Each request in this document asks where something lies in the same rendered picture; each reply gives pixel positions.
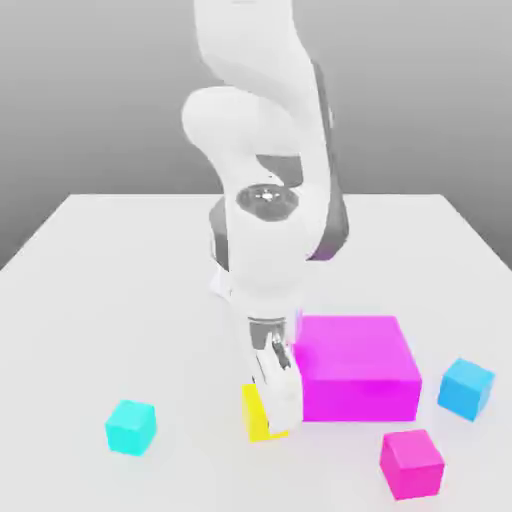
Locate small cyan cube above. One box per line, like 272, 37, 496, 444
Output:
104, 398, 158, 458

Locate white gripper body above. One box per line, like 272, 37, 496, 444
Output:
251, 346, 304, 436

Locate large magenta box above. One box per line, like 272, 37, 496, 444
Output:
293, 314, 424, 424

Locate small blue cube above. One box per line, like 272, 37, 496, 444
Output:
436, 357, 497, 424

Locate small pink cube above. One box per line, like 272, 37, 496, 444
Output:
378, 428, 446, 502

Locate small yellow cube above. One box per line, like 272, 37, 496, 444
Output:
241, 382, 290, 444

